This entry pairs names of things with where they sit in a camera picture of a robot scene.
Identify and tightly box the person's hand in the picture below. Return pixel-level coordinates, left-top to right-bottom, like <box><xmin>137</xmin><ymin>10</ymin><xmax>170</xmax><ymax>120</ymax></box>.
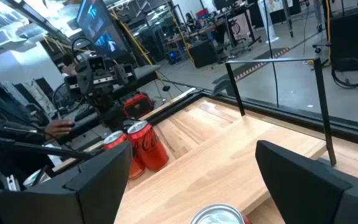
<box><xmin>44</xmin><ymin>119</ymin><xmax>74</xmax><ymax>141</ymax></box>

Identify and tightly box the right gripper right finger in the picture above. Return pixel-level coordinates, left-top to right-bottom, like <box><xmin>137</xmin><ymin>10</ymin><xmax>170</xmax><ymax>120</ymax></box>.
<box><xmin>255</xmin><ymin>139</ymin><xmax>358</xmax><ymax>224</ymax></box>

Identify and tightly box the large display screen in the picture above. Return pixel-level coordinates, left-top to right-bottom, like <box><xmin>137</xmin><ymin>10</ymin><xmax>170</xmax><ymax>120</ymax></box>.
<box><xmin>76</xmin><ymin>0</ymin><xmax>127</xmax><ymax>57</ymax></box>

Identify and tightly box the red Coke Zero can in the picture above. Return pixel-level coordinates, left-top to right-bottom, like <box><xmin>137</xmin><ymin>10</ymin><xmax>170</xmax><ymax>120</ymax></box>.
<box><xmin>190</xmin><ymin>203</ymin><xmax>253</xmax><ymax>224</ymax></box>
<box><xmin>127</xmin><ymin>120</ymin><xmax>170</xmax><ymax>172</ymax></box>

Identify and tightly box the black cabinet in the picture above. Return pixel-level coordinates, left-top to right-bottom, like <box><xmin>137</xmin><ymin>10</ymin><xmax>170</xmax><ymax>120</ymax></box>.
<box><xmin>329</xmin><ymin>2</ymin><xmax>358</xmax><ymax>71</ymax></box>

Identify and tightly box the thin black floor cable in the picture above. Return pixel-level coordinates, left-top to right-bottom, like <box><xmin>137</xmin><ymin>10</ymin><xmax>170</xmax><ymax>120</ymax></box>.
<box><xmin>262</xmin><ymin>0</ymin><xmax>280</xmax><ymax>109</ymax></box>

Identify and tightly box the coiled black cable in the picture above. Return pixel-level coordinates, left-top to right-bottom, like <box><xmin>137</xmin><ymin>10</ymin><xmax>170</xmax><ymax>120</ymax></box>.
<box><xmin>331</xmin><ymin>57</ymin><xmax>358</xmax><ymax>90</ymax></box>

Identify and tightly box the white tower fan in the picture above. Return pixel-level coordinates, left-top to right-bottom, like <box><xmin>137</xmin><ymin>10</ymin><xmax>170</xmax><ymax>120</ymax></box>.
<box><xmin>258</xmin><ymin>0</ymin><xmax>281</xmax><ymax>44</ymax></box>

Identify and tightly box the black desk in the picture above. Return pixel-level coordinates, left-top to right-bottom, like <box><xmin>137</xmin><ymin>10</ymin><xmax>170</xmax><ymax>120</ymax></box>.
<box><xmin>110</xmin><ymin>64</ymin><xmax>162</xmax><ymax>97</ymax></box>

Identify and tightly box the dark floor mat striped edge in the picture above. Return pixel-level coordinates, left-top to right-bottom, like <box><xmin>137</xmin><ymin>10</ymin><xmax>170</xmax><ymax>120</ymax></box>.
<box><xmin>212</xmin><ymin>46</ymin><xmax>291</xmax><ymax>85</ymax></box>

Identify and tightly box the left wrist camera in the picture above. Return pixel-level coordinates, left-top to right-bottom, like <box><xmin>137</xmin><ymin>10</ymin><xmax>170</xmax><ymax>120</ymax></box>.
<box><xmin>87</xmin><ymin>55</ymin><xmax>107</xmax><ymax>73</ymax></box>

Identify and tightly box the black aluminium table frame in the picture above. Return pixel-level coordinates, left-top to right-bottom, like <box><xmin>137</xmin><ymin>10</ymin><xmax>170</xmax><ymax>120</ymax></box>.
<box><xmin>144</xmin><ymin>90</ymin><xmax>358</xmax><ymax>150</ymax></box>

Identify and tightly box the red and black case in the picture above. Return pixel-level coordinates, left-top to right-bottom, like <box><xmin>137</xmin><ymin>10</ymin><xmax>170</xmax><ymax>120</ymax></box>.
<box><xmin>123</xmin><ymin>93</ymin><xmax>154</xmax><ymax>119</ymax></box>

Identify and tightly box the black table edge bracket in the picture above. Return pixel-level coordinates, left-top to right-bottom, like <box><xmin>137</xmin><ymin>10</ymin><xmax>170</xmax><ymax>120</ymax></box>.
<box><xmin>211</xmin><ymin>79</ymin><xmax>239</xmax><ymax>97</ymax></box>

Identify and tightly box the Fanta can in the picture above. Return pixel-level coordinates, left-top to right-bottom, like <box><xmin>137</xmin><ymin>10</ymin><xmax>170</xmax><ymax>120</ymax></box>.
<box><xmin>103</xmin><ymin>129</ymin><xmax>146</xmax><ymax>180</ymax></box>

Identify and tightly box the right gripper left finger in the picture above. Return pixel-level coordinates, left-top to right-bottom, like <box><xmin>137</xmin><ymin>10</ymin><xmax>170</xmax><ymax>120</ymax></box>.
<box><xmin>0</xmin><ymin>140</ymin><xmax>133</xmax><ymax>224</ymax></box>

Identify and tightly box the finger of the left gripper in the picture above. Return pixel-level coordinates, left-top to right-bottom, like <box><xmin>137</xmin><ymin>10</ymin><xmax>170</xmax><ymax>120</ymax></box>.
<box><xmin>75</xmin><ymin>60</ymin><xmax>94</xmax><ymax>96</ymax></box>
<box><xmin>114</xmin><ymin>63</ymin><xmax>129</xmax><ymax>86</ymax></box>

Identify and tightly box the black speaker box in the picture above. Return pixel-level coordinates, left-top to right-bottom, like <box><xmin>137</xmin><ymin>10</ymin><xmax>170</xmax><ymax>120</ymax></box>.
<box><xmin>188</xmin><ymin>39</ymin><xmax>219</xmax><ymax>68</ymax></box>

